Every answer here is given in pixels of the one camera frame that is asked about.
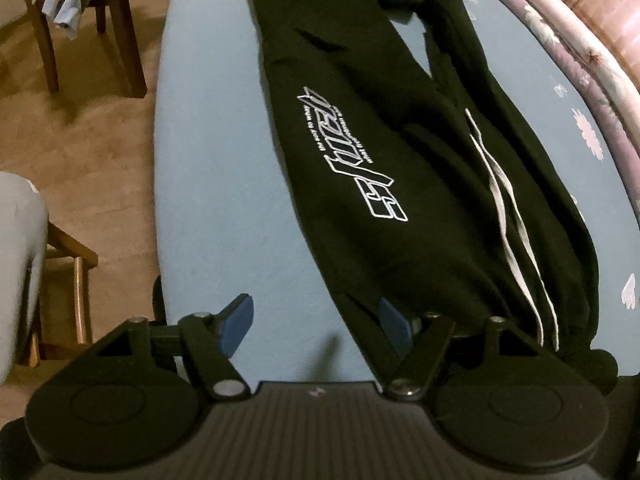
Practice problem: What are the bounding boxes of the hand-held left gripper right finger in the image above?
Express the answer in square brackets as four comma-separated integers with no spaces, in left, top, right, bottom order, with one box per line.
[378,296,582,403]

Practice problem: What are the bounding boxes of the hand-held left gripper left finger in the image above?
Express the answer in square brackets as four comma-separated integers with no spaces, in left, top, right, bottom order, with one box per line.
[65,293,257,403]

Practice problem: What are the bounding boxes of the grey padded wooden chair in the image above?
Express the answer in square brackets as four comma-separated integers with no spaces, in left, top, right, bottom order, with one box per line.
[0,170,100,386]

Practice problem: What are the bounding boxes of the pink curtain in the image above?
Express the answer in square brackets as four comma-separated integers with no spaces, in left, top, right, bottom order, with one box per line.
[557,0,640,63]

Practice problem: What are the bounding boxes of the folded pink floral quilt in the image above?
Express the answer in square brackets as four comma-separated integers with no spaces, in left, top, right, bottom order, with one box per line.
[450,0,640,161]

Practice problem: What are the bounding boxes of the black pants with white print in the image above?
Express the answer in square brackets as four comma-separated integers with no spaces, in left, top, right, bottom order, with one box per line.
[244,0,619,396]

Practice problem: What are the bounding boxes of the blue floral bed sheet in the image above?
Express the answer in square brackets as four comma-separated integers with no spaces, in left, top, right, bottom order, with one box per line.
[150,0,640,396]

